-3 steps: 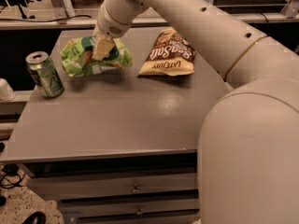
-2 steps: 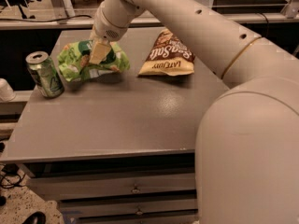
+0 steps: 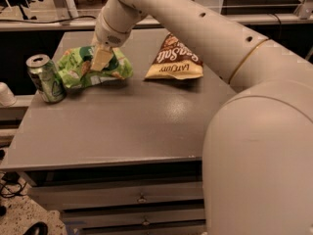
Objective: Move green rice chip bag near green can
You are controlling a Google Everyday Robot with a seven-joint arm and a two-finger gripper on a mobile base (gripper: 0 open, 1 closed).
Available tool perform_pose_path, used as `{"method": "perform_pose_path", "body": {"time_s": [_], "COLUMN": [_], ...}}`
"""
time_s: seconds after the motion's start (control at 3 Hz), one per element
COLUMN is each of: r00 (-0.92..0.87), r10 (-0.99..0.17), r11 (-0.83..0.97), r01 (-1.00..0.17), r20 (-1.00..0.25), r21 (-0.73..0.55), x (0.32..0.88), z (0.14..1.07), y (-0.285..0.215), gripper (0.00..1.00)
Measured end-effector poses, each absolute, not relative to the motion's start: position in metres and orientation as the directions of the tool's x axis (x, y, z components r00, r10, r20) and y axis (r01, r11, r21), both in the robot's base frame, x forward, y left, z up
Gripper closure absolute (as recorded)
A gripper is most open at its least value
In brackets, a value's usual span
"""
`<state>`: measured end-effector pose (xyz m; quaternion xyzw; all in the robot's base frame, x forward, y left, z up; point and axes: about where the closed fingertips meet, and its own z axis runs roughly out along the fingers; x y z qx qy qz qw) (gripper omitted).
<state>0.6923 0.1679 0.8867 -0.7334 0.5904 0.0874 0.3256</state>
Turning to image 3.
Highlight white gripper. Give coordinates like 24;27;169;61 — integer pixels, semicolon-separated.
91;7;132;71

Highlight green rice chip bag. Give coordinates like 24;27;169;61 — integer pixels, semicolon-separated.
58;46;133;89

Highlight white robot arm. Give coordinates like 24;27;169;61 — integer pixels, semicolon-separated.
95;0;313;235

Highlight green soda can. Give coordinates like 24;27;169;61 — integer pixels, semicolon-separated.
26;54;66;103

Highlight yellow brown sea salt chip bag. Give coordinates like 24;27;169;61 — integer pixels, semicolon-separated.
145;33;203;80

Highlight white cup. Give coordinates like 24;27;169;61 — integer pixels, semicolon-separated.
0;82;17;107

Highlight grey drawer cabinet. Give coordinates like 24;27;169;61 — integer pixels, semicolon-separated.
1;29;235;235

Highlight black object on floor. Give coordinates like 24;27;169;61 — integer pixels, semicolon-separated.
23;222;48;235

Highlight black cable on shelf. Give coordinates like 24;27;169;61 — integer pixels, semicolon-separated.
0;15;97;24

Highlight black cables on floor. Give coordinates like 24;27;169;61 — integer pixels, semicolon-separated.
0;171;27;200

